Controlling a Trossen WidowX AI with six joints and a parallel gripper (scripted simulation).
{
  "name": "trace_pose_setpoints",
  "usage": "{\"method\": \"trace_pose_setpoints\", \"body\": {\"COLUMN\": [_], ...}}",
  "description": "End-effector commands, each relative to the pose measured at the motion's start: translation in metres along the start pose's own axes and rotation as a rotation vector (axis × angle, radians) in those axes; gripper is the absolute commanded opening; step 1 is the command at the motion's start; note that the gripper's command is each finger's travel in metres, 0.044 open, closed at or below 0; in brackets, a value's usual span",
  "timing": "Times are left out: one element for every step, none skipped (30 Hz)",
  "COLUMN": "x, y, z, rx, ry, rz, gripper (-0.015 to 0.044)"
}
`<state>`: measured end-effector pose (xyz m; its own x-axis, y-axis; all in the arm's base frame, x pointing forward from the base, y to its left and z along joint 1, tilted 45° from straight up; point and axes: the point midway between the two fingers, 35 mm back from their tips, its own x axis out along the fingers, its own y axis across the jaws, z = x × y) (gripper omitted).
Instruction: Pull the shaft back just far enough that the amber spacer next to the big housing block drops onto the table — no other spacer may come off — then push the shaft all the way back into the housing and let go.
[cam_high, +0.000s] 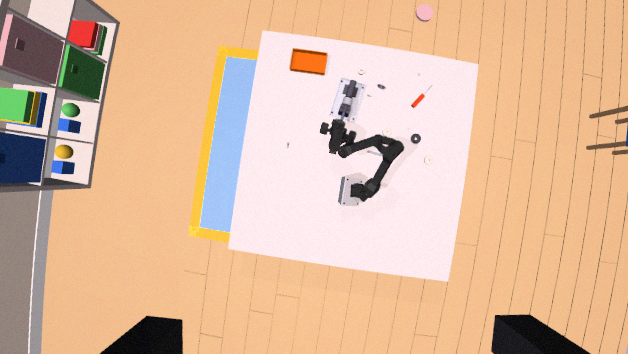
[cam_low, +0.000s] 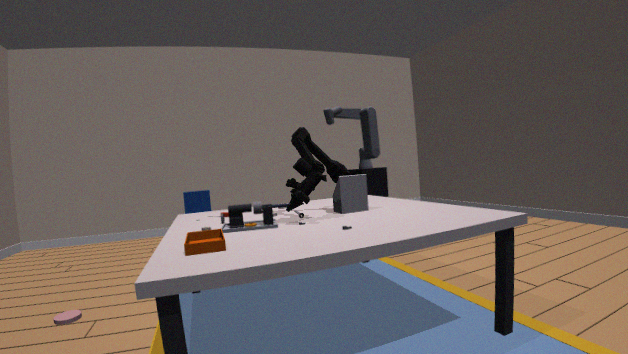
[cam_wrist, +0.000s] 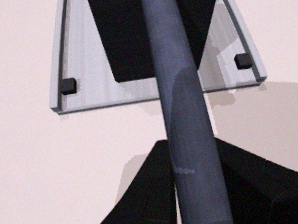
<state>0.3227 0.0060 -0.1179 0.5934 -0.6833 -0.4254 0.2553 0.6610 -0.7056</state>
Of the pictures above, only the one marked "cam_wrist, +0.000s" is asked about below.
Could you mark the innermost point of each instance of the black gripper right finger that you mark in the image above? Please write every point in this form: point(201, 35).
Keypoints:
point(260, 191)

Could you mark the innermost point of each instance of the dark blue-grey cylinder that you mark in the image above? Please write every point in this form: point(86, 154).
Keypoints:
point(196, 165)

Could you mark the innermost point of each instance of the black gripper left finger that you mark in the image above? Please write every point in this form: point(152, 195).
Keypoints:
point(151, 197)

